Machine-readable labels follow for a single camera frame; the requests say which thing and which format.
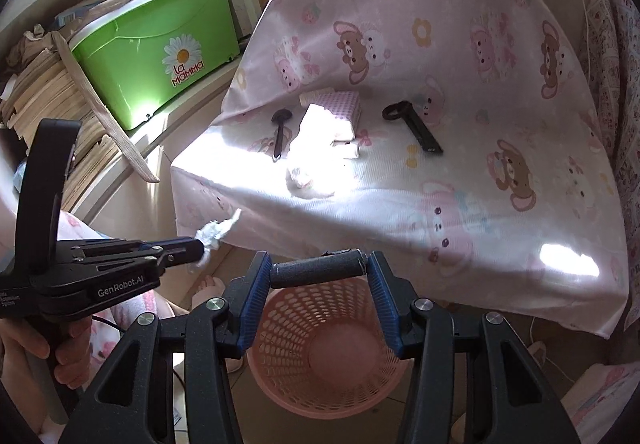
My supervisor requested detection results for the white crumpled tissue front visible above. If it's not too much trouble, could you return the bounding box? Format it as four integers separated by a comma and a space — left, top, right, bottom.
286, 164, 335, 199

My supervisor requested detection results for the pink cartoon bed sheet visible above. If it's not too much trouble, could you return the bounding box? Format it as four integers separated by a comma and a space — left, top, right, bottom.
171, 0, 629, 338

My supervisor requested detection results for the person's left hand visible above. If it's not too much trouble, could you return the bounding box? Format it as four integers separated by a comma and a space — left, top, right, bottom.
1, 318, 92, 389

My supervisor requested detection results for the black cylindrical roller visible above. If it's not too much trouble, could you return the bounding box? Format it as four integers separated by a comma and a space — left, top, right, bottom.
270, 249, 366, 289

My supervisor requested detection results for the white shelf unit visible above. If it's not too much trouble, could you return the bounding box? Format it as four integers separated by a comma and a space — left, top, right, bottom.
1, 0, 262, 224

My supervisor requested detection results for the beige fabric strap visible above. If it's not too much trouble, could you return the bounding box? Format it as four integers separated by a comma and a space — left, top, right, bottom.
49, 30, 161, 184

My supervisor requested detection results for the patterned pink pillow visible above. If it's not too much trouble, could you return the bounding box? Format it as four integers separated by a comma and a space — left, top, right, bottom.
579, 0, 640, 285

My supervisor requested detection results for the pink perforated waste basket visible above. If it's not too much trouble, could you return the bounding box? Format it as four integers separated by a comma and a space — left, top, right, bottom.
247, 277, 408, 420

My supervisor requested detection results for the white crumpled tissue on box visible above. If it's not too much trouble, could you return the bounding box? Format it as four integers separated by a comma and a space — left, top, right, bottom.
294, 104, 359, 160

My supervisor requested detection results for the pink slipper on foot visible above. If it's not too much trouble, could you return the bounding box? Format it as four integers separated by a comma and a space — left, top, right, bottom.
191, 275, 226, 309

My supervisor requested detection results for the white pink fluffy pajama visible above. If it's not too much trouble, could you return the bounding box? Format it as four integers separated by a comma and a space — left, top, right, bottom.
0, 210, 187, 444

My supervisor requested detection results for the black spoon-shaped tool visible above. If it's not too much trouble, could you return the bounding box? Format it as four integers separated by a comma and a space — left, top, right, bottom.
271, 108, 293, 161

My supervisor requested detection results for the green La Mamma storage bin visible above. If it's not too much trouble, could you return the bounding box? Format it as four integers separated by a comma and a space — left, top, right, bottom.
68, 0, 240, 131

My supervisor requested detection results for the white tissue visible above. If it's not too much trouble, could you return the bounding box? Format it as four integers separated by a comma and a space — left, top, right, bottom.
194, 209, 242, 268
286, 164, 335, 199
294, 104, 359, 160

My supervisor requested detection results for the black key-shaped tool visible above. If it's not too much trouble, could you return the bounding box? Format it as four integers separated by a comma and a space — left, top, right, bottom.
382, 100, 444, 155

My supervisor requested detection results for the stack of paper books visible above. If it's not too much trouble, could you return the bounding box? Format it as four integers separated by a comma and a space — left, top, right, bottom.
1, 26, 119, 212

